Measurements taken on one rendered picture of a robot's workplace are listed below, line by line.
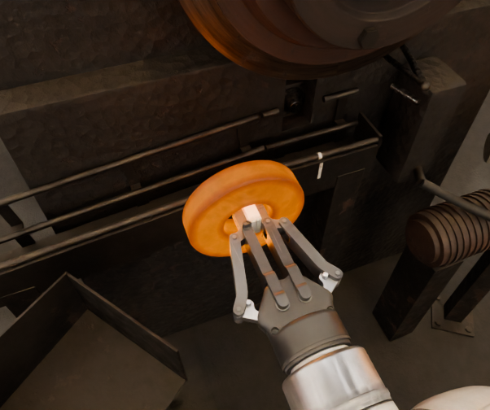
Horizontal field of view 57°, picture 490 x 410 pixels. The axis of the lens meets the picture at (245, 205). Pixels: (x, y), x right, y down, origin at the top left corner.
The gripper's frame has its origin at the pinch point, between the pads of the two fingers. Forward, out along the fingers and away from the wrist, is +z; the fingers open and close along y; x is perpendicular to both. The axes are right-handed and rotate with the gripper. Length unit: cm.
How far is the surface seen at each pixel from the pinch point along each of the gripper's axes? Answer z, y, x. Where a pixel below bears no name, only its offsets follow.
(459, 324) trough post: -8, 67, -83
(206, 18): 15.8, 1.1, 15.5
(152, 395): -11.2, -18.1, -23.1
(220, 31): 15.7, 2.8, 13.5
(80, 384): -5.7, -27.4, -23.8
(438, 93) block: 14.0, 40.9, -5.7
